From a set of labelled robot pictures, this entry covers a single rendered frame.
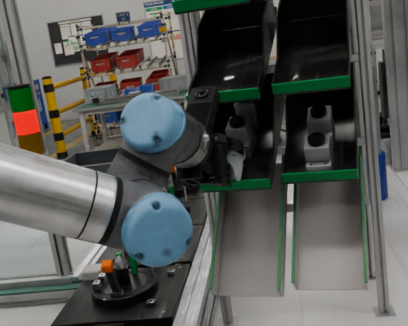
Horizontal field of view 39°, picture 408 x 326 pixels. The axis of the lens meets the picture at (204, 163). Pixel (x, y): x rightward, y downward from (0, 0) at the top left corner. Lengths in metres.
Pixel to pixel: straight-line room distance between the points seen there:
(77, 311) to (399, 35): 1.49
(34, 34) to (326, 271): 11.65
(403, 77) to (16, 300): 1.50
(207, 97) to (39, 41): 11.61
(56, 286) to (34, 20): 11.25
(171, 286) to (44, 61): 11.38
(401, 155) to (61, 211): 1.79
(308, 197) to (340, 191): 0.06
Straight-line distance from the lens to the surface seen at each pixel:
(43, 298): 1.40
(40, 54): 12.48
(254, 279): 1.09
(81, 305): 1.22
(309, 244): 1.11
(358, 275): 1.08
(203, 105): 0.90
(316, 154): 1.01
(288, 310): 1.29
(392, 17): 2.17
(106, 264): 1.12
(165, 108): 0.70
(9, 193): 0.57
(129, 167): 0.72
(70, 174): 0.59
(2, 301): 1.45
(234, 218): 1.15
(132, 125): 0.71
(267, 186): 1.01
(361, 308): 1.29
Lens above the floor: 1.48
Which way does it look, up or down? 13 degrees down
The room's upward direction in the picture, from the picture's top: 8 degrees counter-clockwise
